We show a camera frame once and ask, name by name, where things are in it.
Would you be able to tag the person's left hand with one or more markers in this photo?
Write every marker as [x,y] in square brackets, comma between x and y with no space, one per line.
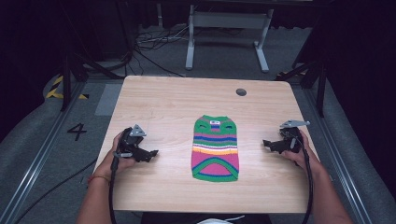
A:
[107,165]

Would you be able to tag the metal floor rail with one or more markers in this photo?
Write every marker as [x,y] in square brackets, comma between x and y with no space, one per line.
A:
[339,161]
[34,161]

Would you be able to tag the grey metal desk frame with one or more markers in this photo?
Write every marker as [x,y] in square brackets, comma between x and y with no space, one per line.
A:
[229,20]

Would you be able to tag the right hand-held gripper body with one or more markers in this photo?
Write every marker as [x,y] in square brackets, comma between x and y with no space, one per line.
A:
[292,140]

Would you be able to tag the person's dark clothing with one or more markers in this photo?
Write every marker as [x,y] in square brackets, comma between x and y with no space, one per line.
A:
[168,218]

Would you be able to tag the person's right hand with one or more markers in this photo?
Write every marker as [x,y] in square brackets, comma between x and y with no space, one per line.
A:
[303,157]

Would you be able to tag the striped knitted pet sweater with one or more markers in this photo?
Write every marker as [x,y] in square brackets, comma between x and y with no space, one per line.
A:
[214,149]

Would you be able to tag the black metal stand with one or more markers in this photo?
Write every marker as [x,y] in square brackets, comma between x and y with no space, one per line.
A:
[320,84]
[67,77]

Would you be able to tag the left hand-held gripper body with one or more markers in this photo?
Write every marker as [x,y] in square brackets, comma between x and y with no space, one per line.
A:
[128,141]

